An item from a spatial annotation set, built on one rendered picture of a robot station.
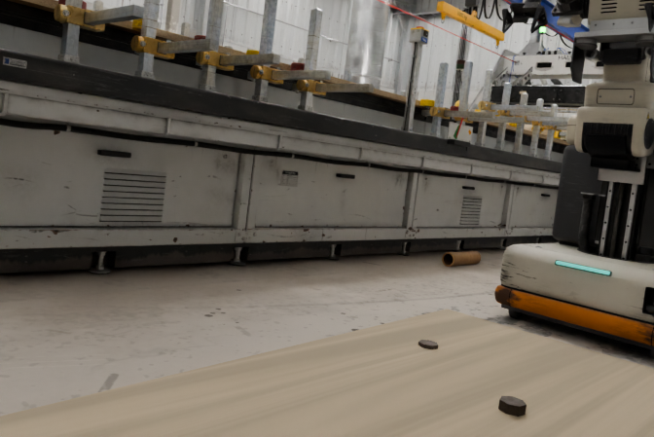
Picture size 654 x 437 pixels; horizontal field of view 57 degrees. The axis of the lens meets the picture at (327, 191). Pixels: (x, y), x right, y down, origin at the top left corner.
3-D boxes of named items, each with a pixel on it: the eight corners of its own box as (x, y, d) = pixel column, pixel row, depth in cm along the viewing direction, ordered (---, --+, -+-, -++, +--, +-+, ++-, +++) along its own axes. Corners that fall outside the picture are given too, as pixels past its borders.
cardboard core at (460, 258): (482, 252, 352) (454, 253, 330) (480, 265, 353) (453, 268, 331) (469, 249, 358) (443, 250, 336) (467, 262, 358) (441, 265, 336)
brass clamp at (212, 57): (235, 70, 219) (236, 56, 218) (203, 62, 209) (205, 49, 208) (224, 70, 223) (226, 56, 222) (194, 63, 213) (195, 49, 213)
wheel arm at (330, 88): (373, 94, 234) (375, 84, 234) (368, 93, 231) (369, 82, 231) (296, 93, 263) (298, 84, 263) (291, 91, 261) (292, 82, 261)
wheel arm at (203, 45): (217, 54, 179) (219, 39, 179) (208, 51, 176) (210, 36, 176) (142, 57, 208) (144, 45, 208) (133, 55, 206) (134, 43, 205)
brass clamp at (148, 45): (175, 58, 200) (176, 44, 200) (138, 50, 190) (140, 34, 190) (164, 59, 204) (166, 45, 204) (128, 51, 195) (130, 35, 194)
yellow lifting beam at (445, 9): (503, 47, 889) (506, 25, 887) (441, 18, 764) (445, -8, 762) (497, 47, 895) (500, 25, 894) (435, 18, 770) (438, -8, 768)
